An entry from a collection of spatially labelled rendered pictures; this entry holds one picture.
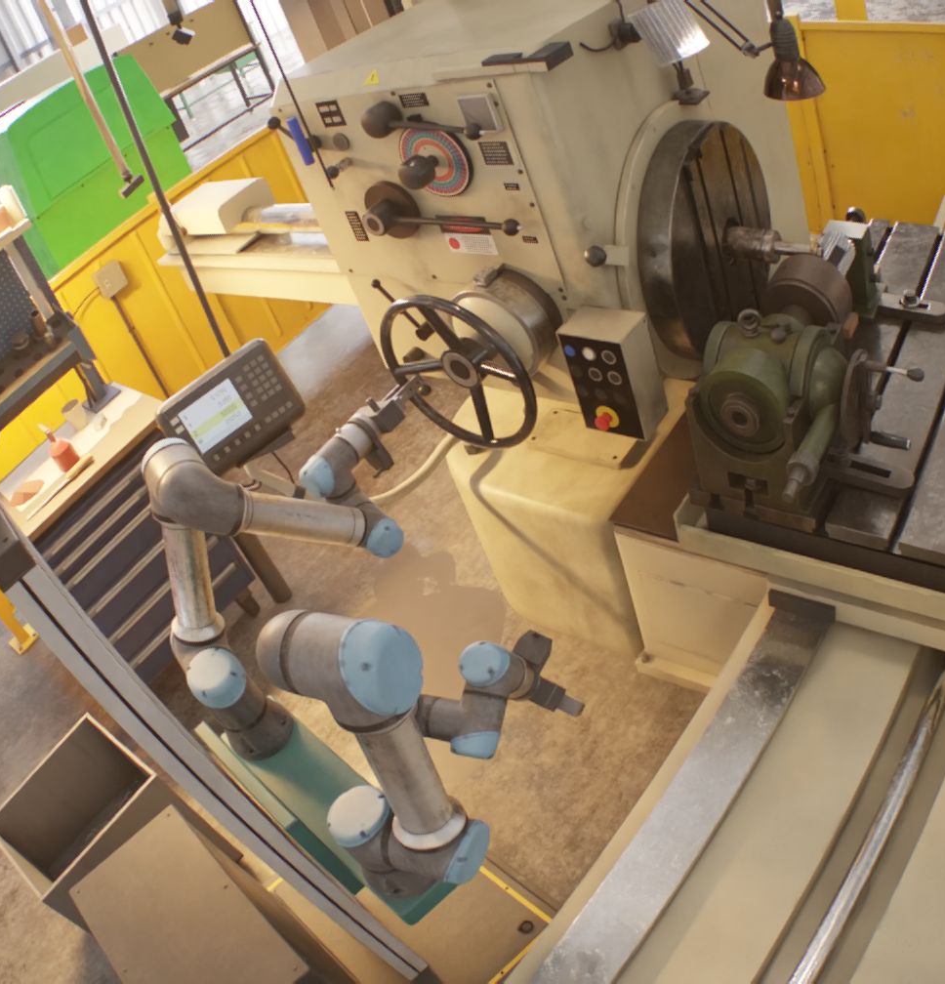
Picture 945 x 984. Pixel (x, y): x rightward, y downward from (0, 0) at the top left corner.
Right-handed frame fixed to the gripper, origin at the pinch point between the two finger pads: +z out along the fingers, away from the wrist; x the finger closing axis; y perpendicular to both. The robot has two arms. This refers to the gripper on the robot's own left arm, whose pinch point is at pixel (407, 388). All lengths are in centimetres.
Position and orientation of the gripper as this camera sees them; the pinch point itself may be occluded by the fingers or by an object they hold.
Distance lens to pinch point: 201.5
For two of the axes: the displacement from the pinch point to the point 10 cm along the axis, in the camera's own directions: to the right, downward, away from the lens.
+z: 5.9, -6.5, 4.8
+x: -5.7, 0.9, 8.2
